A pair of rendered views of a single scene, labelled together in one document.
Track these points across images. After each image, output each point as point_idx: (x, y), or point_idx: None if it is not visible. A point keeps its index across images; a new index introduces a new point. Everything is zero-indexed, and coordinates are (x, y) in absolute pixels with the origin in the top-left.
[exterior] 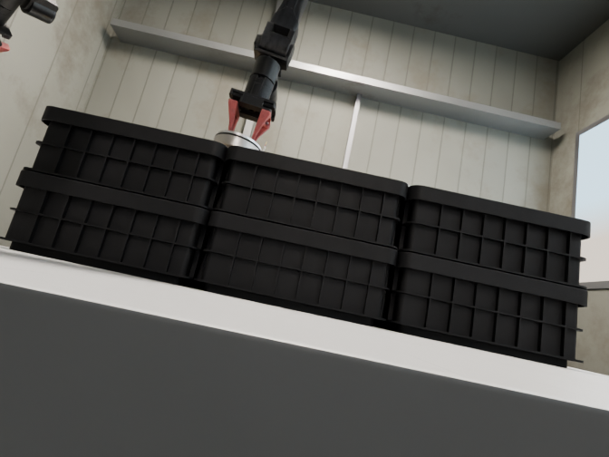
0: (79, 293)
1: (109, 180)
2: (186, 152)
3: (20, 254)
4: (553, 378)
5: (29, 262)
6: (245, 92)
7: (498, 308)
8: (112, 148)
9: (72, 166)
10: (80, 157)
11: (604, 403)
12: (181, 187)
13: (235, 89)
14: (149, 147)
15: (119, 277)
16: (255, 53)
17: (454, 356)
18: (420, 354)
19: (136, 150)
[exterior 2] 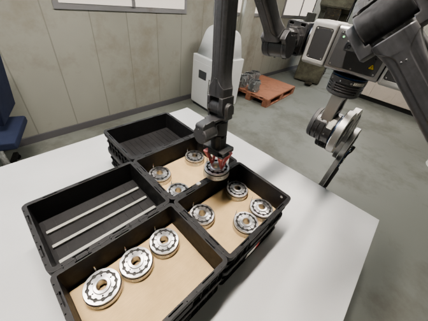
0: (262, 152)
1: (258, 195)
2: (245, 172)
3: None
4: (242, 146)
5: (263, 164)
6: (227, 144)
7: None
8: (263, 188)
9: (270, 201)
10: (270, 198)
11: (250, 145)
12: (241, 179)
13: (232, 146)
14: (255, 179)
15: (255, 170)
16: (229, 119)
17: (245, 148)
18: (251, 148)
19: (257, 183)
